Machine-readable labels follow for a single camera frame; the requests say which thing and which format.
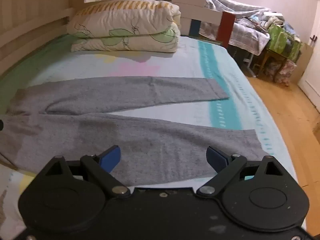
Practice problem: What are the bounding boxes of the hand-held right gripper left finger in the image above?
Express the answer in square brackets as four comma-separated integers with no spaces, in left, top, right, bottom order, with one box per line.
[40,145,131,198]

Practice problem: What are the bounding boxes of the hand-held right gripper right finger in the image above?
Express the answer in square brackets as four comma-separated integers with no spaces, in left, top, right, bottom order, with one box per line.
[196,146,287,199]

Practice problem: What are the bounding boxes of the grey pants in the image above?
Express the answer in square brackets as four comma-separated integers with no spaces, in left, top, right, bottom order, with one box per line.
[0,76,270,187]

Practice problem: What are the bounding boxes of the pastel flower bed sheet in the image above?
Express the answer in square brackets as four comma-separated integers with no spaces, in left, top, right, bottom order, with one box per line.
[0,34,298,240]

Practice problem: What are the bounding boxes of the floral bag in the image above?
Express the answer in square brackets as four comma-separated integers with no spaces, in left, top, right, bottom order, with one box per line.
[276,59,298,85]

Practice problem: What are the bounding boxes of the wooden stool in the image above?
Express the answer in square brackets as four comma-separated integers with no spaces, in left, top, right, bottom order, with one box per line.
[257,47,288,82]

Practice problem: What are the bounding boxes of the grey plaid blanket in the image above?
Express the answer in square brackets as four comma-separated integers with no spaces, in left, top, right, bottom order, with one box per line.
[200,0,272,55]

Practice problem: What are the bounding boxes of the white door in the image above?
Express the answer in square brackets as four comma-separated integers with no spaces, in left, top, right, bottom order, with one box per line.
[297,25,320,107]

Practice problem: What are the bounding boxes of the red and white box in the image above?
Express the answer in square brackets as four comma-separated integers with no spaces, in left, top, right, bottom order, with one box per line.
[217,11,236,48]

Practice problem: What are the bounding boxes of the green patterned bag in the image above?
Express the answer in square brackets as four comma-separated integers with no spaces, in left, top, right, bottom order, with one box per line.
[267,24,303,63]

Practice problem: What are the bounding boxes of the folded floral quilt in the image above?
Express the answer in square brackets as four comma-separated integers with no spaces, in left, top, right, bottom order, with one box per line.
[66,0,182,53]

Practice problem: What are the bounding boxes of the pile of household clutter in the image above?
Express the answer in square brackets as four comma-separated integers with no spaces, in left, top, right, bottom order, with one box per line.
[246,11,287,32]

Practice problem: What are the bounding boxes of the wooden bed frame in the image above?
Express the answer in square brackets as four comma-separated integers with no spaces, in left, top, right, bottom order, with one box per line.
[0,6,75,79]

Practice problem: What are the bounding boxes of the blue bed post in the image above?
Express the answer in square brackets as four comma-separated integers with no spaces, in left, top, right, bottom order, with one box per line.
[189,18,201,37]

